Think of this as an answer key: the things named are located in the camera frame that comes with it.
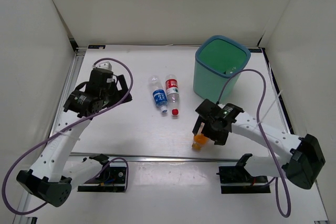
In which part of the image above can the orange juice bottle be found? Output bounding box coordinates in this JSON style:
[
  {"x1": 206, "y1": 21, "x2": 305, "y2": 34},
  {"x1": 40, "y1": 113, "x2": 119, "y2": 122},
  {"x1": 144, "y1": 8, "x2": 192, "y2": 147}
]
[{"x1": 192, "y1": 134, "x2": 209, "y2": 151}]

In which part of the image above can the blue label clear bottle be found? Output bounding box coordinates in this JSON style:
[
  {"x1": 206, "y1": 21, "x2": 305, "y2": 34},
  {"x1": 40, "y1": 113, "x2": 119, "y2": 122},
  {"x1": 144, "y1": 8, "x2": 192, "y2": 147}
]
[{"x1": 149, "y1": 76, "x2": 167, "y2": 113}]

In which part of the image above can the red label clear bottle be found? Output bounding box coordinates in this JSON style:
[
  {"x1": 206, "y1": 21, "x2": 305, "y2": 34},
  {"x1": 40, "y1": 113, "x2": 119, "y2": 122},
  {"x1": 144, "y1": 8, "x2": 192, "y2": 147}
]
[{"x1": 165, "y1": 74, "x2": 180, "y2": 116}]

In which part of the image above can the black label clear bottle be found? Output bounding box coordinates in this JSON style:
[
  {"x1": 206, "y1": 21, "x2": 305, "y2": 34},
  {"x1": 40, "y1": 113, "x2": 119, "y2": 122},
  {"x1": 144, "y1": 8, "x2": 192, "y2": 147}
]
[{"x1": 224, "y1": 67, "x2": 236, "y2": 75}]

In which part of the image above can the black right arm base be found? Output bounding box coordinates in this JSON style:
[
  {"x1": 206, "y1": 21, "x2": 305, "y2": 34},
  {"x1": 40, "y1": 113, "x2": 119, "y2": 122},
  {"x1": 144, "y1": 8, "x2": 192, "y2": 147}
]
[{"x1": 217, "y1": 166, "x2": 271, "y2": 194}]

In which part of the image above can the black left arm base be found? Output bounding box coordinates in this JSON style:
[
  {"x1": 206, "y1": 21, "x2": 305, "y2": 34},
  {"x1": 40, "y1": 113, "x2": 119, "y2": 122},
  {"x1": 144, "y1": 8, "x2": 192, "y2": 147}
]
[{"x1": 77, "y1": 157, "x2": 129, "y2": 193}]

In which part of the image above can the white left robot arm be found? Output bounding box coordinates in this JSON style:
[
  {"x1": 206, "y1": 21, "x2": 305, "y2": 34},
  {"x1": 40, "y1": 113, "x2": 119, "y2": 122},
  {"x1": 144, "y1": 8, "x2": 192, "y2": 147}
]
[{"x1": 16, "y1": 68, "x2": 132, "y2": 207}]

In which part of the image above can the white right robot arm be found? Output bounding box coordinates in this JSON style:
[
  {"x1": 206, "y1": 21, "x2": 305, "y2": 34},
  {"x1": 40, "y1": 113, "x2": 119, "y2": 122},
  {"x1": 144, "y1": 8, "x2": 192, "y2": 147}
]
[{"x1": 192, "y1": 99, "x2": 326, "y2": 189}]

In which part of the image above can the teal plastic bin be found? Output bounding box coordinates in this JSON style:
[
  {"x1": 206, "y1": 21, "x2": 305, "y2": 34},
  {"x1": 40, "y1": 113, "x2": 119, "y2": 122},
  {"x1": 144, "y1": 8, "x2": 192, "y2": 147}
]
[{"x1": 193, "y1": 35, "x2": 251, "y2": 103}]

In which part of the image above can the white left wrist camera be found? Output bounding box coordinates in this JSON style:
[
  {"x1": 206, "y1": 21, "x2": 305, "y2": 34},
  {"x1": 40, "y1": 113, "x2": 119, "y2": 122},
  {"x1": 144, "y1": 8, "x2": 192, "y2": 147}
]
[{"x1": 92, "y1": 61, "x2": 112, "y2": 71}]

